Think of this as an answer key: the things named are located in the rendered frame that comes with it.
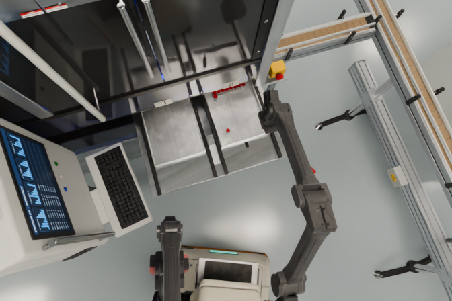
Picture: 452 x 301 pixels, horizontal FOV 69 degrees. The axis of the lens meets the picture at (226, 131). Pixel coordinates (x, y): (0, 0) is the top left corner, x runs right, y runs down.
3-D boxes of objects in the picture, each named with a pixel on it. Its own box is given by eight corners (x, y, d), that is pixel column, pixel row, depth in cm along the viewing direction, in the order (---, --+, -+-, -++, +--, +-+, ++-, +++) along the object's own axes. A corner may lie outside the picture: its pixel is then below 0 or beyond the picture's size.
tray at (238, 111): (201, 88, 175) (201, 86, 172) (247, 74, 178) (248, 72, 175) (221, 148, 167) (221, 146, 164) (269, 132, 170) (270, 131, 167)
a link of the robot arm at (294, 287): (282, 308, 116) (295, 306, 118) (286, 287, 113) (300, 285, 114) (272, 287, 125) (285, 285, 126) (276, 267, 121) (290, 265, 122)
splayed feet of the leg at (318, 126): (313, 123, 265) (318, 117, 251) (369, 106, 270) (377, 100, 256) (317, 132, 263) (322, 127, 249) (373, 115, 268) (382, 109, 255)
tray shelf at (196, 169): (130, 109, 173) (130, 107, 171) (256, 74, 181) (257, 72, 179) (153, 197, 162) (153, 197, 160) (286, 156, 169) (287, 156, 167)
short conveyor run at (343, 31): (257, 72, 183) (261, 59, 168) (249, 48, 186) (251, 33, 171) (370, 41, 190) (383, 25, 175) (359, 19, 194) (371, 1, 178)
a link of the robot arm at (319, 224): (315, 225, 90) (347, 222, 92) (296, 187, 100) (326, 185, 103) (275, 302, 117) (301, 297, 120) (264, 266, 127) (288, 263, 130)
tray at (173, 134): (139, 105, 172) (137, 103, 169) (187, 91, 175) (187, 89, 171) (155, 166, 164) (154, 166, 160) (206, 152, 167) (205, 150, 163)
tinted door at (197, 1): (165, 81, 140) (130, -12, 83) (260, 56, 145) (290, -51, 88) (165, 82, 140) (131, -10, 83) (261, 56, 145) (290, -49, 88)
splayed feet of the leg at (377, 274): (370, 269, 237) (380, 273, 224) (432, 247, 243) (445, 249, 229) (375, 281, 236) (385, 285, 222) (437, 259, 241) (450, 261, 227)
